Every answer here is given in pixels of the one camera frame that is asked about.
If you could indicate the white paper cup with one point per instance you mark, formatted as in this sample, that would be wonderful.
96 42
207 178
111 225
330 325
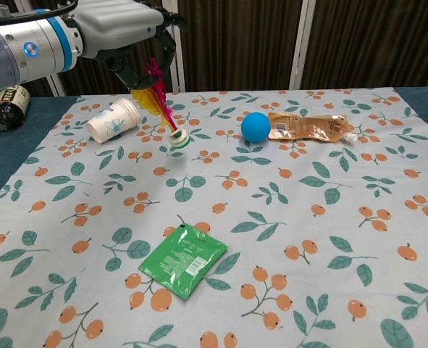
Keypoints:
114 121

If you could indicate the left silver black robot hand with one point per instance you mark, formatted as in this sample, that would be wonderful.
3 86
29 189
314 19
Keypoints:
119 21

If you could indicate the floral print tablecloth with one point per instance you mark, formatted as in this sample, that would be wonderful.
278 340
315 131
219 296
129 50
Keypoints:
271 203

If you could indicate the blue ball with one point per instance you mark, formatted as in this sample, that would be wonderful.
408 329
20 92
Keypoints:
256 127

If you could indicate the pink yellow feather shuttlecock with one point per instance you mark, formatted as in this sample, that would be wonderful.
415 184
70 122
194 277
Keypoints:
159 98

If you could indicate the green sachet packet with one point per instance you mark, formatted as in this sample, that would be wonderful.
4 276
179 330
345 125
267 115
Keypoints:
183 261

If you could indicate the dark glass bottle with label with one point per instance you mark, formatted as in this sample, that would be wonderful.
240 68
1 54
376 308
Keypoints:
9 107

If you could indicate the brown spout pouch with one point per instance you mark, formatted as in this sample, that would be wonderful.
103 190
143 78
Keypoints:
308 127

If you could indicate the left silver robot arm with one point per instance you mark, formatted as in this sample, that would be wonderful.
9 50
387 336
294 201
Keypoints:
18 50

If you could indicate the white screen frame post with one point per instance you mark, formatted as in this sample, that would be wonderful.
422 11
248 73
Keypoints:
302 43
58 85
179 65

